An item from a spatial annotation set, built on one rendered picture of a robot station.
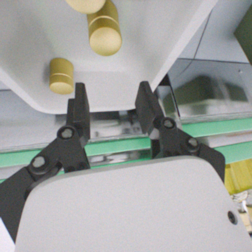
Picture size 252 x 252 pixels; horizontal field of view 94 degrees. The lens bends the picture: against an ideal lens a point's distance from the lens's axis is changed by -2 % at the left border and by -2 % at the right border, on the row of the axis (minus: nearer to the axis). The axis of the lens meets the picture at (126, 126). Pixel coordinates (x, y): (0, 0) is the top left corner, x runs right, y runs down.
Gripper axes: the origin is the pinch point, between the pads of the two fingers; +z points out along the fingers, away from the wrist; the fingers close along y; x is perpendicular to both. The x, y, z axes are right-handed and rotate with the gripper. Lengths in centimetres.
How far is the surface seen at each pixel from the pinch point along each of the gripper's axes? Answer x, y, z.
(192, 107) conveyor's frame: -6.4, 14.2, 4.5
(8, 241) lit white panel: -38.1, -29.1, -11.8
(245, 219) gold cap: -27.7, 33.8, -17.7
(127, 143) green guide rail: -17.9, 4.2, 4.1
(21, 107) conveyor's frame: -12.9, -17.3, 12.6
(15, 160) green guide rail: -17.3, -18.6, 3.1
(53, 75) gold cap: -3.6, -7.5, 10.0
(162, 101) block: -5.9, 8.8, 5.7
